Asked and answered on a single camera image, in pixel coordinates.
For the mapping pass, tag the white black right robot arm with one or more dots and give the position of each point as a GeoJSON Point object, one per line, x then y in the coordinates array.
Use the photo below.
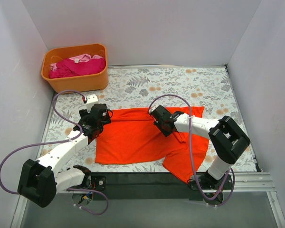
{"type": "Point", "coordinates": [228, 139]}

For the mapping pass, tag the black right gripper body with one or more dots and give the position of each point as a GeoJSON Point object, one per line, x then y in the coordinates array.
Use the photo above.
{"type": "Point", "coordinates": [157, 118]}

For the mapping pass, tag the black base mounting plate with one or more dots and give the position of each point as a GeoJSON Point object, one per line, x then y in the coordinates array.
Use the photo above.
{"type": "Point", "coordinates": [141, 185]}

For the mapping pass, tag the aluminium frame rail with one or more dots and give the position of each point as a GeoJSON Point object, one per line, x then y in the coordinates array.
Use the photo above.
{"type": "Point", "coordinates": [253, 182]}

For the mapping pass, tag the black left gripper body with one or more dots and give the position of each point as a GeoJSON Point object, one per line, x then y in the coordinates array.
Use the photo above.
{"type": "Point", "coordinates": [105, 114]}

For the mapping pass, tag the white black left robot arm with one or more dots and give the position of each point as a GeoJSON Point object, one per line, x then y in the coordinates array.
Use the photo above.
{"type": "Point", "coordinates": [42, 179]}

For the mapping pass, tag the light pink t shirt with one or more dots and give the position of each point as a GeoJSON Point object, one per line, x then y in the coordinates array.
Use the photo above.
{"type": "Point", "coordinates": [77, 59]}

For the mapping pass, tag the orange t shirt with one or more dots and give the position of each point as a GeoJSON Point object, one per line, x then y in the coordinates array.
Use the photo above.
{"type": "Point", "coordinates": [131, 137]}

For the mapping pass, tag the magenta t shirt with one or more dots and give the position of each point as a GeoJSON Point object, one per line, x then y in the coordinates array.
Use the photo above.
{"type": "Point", "coordinates": [69, 68]}

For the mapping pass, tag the orange plastic bin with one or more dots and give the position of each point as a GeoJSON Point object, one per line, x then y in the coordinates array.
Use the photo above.
{"type": "Point", "coordinates": [83, 83]}

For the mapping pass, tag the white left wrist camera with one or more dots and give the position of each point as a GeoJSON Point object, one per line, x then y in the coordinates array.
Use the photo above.
{"type": "Point", "coordinates": [90, 101]}

